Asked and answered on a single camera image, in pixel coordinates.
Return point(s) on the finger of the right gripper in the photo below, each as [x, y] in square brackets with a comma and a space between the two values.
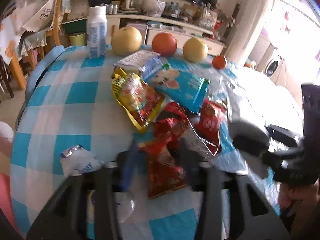
[281, 134]
[248, 137]

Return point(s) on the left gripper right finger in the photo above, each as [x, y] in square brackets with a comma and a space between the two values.
[232, 206]

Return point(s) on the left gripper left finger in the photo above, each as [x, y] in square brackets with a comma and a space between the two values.
[65, 214]

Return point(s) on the red snack wrapper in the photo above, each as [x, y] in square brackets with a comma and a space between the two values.
[164, 173]

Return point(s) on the pink plastic trash bucket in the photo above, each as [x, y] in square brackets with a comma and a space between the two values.
[5, 199]

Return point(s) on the person's right hand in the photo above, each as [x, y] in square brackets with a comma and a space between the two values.
[304, 199]

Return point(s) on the red foil snack packet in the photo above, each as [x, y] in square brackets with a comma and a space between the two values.
[212, 115]

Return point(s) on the white blue plastic pouch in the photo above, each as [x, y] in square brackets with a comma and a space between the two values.
[76, 161]

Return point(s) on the clear plastic wrapper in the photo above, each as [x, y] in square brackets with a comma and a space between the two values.
[219, 84]

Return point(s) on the white washing machine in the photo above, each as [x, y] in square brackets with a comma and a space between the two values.
[271, 63]

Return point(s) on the small orange tangerine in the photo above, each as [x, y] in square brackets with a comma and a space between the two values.
[219, 62]

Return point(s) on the blue cartoon snack bag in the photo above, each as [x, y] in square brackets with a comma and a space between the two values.
[185, 88]

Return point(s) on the blue white checkered tablecloth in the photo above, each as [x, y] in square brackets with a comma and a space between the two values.
[73, 105]

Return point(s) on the yellow pear right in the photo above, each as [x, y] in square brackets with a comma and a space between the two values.
[195, 51]

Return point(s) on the yellow pear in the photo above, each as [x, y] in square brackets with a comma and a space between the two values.
[126, 40]
[195, 51]

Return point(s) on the grey cushion stool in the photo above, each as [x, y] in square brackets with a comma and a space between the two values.
[6, 138]

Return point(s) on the yellow red snack bag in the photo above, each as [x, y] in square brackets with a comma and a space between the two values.
[139, 100]

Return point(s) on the red apple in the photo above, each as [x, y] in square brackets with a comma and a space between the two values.
[164, 44]

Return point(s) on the white striped packet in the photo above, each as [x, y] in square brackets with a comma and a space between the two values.
[136, 62]

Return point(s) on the white lace covered air conditioner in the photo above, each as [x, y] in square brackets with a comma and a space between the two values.
[246, 30]

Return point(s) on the cream tv cabinet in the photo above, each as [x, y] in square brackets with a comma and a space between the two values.
[151, 26]

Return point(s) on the yellow pear left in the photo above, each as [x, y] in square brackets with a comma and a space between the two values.
[126, 40]

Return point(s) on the green waste bin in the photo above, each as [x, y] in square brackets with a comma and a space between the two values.
[78, 39]

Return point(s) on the wooden chair light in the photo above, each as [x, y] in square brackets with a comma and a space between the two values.
[54, 30]

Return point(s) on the white milk bottle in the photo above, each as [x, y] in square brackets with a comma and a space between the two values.
[96, 29]

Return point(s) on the dining table with cloth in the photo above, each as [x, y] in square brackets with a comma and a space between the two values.
[11, 33]

